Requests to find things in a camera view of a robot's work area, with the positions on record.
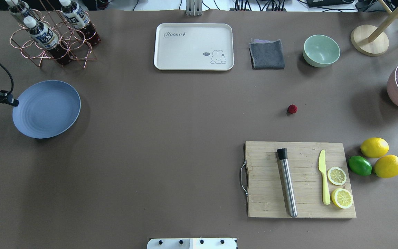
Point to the blue round plate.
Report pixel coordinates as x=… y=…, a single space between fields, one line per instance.
x=47 y=109

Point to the red strawberry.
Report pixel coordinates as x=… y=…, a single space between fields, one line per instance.
x=292 y=109

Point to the wooden cup stand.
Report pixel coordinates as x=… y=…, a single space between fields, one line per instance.
x=371 y=40

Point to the front tea bottle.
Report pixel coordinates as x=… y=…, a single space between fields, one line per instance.
x=48 y=40

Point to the tea bottle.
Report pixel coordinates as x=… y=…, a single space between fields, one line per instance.
x=20 y=10
x=48 y=40
x=79 y=21

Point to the upper whole lemon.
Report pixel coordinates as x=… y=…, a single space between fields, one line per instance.
x=374 y=147

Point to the whole lemon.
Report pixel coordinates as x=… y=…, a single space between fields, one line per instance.
x=374 y=147
x=386 y=166

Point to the back left tea bottle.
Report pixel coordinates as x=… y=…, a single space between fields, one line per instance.
x=20 y=10

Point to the green bowl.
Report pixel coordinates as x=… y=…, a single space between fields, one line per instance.
x=320 y=51

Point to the lower whole lemon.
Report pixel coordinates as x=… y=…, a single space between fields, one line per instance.
x=386 y=166

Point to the back right tea bottle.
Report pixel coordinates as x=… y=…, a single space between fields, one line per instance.
x=79 y=21

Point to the green lime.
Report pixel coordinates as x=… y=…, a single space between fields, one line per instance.
x=360 y=165

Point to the upper lemon half slice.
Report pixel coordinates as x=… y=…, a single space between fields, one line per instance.
x=336 y=176

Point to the lemon half slice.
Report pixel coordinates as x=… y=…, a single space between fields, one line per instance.
x=342 y=198
x=336 y=176

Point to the lower lemon half slice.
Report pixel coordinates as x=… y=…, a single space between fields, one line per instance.
x=342 y=198

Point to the grey folded cloth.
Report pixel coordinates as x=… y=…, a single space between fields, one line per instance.
x=267 y=54

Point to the yellow plastic knife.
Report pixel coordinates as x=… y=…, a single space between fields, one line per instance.
x=322 y=168

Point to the steel muddler black tip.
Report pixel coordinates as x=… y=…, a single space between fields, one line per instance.
x=287 y=178

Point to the cream rabbit tray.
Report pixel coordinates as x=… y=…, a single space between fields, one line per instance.
x=194 y=47

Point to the wooden cutting board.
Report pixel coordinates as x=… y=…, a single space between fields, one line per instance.
x=266 y=188

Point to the copper wire bottle rack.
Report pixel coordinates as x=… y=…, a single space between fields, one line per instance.
x=63 y=35

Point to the grey metal bracket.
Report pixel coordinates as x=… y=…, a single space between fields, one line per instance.
x=193 y=7

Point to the white mount plate with screws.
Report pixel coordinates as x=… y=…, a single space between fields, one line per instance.
x=192 y=243

